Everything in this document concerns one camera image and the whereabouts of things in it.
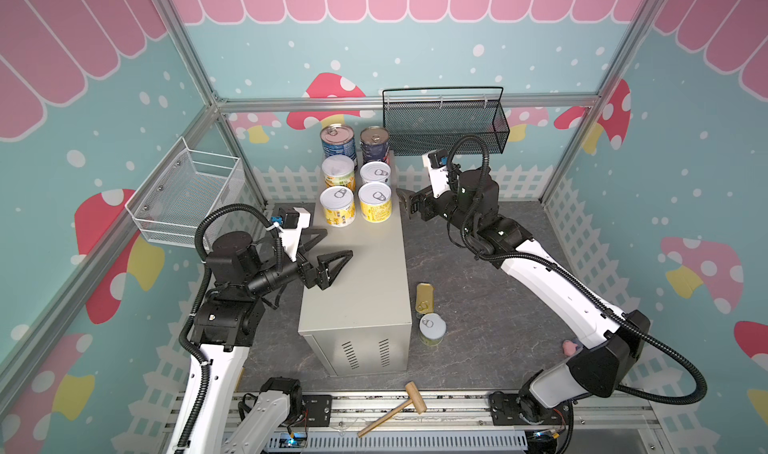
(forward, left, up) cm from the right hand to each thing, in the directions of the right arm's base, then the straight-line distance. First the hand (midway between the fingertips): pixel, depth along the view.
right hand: (414, 180), depth 69 cm
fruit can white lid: (-21, -6, -36) cm, 42 cm away
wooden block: (-34, +46, -40) cm, 70 cm away
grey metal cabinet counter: (-31, +11, -6) cm, 34 cm away
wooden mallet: (-37, 0, -40) cm, 55 cm away
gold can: (-9, -5, -39) cm, 41 cm away
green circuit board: (-46, +30, -43) cm, 70 cm away
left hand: (-17, +16, -4) cm, 24 cm away
